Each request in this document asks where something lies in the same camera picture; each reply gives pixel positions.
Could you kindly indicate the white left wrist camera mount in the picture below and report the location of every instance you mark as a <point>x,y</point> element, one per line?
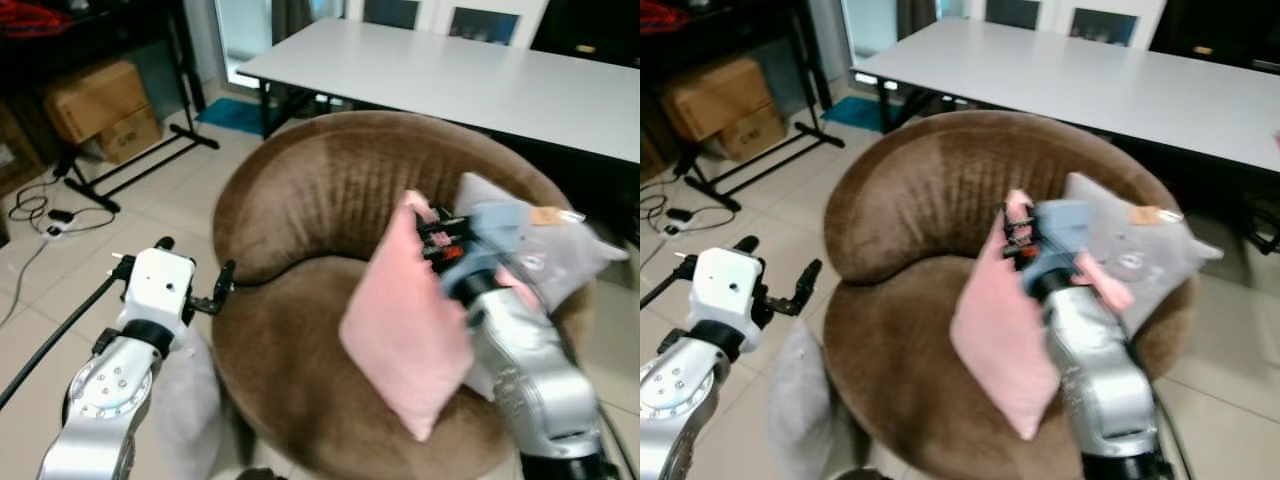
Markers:
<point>160,290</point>
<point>728,290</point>

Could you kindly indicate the red cloth item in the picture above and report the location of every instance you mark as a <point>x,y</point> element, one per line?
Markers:
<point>30,20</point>
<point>660,17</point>

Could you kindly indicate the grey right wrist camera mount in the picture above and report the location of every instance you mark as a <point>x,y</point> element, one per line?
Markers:
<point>1062,235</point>
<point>495,235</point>

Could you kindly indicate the brown round velvet sofa chair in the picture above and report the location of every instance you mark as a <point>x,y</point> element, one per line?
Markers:
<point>300,350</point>
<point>900,360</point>

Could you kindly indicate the blue floor mat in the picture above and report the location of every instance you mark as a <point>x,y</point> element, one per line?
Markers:
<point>855,113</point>
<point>230,115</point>

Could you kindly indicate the white chair dark panel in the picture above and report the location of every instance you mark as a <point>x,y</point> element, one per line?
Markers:
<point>388,12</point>
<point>1105,25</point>
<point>485,25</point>
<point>1012,12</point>

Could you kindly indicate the white long table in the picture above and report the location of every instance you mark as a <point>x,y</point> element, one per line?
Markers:
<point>1080,90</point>
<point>450,85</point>

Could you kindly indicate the large cardboard box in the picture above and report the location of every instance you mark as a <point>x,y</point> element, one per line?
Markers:
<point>95,100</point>
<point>715,98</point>

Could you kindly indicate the black metal rack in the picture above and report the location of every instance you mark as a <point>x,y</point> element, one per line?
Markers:
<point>186,70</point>
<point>808,70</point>

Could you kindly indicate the small cardboard box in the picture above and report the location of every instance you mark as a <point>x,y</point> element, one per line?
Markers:
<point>135,140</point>
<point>755,135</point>

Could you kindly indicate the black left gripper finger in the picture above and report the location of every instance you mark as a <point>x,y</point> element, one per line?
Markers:
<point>808,282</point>
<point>686,266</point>
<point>224,282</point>
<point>125,266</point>

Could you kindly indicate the grey cat face pillow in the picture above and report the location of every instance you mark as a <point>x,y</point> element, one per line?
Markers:
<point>1150,265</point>
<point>560,255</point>

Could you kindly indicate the white power strip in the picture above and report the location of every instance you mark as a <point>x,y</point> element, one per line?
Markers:
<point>57,228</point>
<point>676,226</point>

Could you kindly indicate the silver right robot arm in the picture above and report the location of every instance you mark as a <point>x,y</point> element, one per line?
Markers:
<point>530,370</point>
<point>1100,370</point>

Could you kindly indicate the pink square pillow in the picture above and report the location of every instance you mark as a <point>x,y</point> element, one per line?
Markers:
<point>405,320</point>
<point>995,330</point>

